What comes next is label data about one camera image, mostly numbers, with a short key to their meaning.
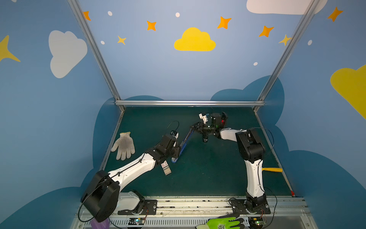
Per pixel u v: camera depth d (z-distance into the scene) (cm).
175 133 77
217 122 85
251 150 59
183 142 93
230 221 71
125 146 97
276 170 86
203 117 98
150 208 74
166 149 64
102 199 41
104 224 69
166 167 88
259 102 118
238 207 75
